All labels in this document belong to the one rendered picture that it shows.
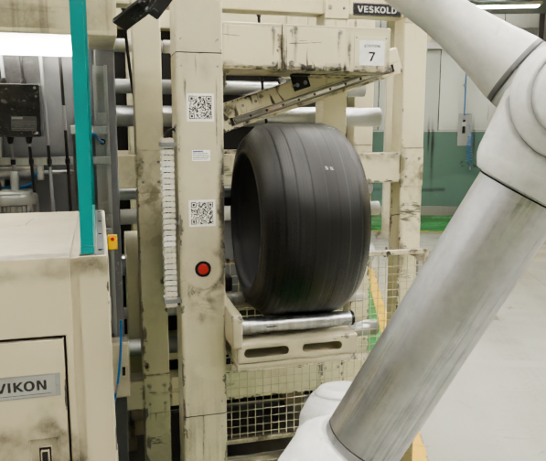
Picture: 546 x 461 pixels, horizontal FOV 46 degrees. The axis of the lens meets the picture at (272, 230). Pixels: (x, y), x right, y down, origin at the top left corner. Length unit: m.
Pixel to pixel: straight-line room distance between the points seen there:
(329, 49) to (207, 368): 1.08
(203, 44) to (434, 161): 9.52
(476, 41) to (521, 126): 0.25
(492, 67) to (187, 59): 1.05
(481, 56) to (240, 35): 1.28
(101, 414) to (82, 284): 0.21
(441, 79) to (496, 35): 10.35
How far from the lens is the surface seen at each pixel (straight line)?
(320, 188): 1.68
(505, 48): 0.90
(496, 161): 0.72
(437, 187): 11.20
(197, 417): 1.97
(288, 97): 2.26
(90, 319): 1.01
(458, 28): 0.92
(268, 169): 1.70
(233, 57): 2.08
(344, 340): 1.89
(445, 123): 11.25
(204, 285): 1.84
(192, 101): 1.78
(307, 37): 2.15
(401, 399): 0.79
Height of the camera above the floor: 1.45
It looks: 9 degrees down
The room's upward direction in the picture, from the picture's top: straight up
